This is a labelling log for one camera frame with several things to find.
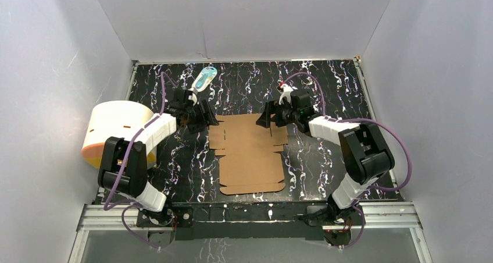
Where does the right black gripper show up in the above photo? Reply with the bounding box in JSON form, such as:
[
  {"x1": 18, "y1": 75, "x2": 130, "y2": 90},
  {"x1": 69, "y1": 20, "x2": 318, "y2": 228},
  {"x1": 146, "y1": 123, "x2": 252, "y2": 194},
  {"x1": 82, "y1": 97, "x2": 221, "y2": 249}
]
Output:
[{"x1": 256, "y1": 99, "x2": 300, "y2": 129}]

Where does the brown cardboard box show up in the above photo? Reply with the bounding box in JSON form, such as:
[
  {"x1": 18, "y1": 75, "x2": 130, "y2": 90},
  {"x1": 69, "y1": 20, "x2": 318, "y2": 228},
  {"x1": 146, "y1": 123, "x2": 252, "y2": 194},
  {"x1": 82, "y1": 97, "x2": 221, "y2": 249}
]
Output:
[{"x1": 209, "y1": 113, "x2": 288, "y2": 196}]

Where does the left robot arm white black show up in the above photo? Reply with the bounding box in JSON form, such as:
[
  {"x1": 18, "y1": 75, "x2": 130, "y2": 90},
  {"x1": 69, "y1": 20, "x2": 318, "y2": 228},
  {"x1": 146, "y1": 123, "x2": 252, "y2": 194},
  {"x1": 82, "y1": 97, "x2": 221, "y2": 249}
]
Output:
[{"x1": 98, "y1": 88, "x2": 219, "y2": 226}]

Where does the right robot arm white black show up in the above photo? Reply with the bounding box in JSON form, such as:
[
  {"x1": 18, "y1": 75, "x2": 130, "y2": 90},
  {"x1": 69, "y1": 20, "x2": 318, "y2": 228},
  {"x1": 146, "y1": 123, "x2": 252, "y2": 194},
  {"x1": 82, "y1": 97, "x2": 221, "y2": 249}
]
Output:
[{"x1": 256, "y1": 88, "x2": 395, "y2": 226}]

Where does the blue white blister package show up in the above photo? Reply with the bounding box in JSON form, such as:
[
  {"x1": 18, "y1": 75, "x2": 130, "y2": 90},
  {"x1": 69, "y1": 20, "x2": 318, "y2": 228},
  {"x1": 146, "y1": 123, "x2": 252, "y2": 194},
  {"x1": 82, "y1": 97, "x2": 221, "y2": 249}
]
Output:
[{"x1": 191, "y1": 66, "x2": 217, "y2": 93}]

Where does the white orange round container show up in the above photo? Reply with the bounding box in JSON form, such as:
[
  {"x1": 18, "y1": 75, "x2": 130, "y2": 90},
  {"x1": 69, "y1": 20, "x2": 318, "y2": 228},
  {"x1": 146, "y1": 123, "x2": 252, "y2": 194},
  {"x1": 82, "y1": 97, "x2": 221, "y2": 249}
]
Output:
[{"x1": 81, "y1": 100, "x2": 154, "y2": 169}]

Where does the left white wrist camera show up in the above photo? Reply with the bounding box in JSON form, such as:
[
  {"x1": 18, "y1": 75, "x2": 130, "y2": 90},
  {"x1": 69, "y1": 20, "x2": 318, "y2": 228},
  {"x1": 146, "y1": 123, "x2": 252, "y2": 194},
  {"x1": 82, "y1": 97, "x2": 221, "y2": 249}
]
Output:
[{"x1": 187, "y1": 87, "x2": 198, "y2": 105}]

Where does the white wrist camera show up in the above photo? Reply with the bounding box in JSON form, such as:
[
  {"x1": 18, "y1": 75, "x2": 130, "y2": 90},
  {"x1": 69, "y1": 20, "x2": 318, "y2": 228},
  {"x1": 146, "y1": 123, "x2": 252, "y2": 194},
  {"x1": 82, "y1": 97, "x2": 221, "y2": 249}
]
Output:
[
  {"x1": 187, "y1": 87, "x2": 198, "y2": 105},
  {"x1": 277, "y1": 82, "x2": 294, "y2": 105}
]

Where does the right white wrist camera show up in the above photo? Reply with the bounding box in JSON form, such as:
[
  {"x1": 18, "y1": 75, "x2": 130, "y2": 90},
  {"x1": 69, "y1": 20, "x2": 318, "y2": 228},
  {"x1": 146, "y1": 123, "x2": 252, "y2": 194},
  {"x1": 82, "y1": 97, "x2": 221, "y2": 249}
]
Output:
[{"x1": 277, "y1": 82, "x2": 294, "y2": 105}]

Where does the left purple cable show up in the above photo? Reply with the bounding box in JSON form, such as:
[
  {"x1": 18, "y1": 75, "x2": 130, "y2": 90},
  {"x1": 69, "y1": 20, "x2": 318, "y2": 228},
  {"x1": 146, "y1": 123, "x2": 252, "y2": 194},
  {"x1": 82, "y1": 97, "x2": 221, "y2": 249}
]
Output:
[{"x1": 103, "y1": 71, "x2": 178, "y2": 250}]

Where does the purple cable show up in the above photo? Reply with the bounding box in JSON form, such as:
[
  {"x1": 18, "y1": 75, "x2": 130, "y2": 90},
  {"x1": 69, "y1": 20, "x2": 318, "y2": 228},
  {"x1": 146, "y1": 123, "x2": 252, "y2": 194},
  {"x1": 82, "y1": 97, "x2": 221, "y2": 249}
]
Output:
[
  {"x1": 281, "y1": 72, "x2": 413, "y2": 250},
  {"x1": 103, "y1": 71, "x2": 178, "y2": 250}
]

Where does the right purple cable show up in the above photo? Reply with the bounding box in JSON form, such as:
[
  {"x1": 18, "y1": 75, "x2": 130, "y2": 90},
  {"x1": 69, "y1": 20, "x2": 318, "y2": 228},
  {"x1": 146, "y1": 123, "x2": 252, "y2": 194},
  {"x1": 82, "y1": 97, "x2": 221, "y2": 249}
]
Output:
[{"x1": 281, "y1": 72, "x2": 413, "y2": 250}]

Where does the aluminium front rail frame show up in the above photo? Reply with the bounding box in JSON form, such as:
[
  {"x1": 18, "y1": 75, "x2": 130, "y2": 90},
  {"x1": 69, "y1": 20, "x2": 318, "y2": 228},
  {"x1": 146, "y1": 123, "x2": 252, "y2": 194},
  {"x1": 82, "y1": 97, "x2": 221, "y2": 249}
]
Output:
[{"x1": 69, "y1": 201, "x2": 432, "y2": 262}]

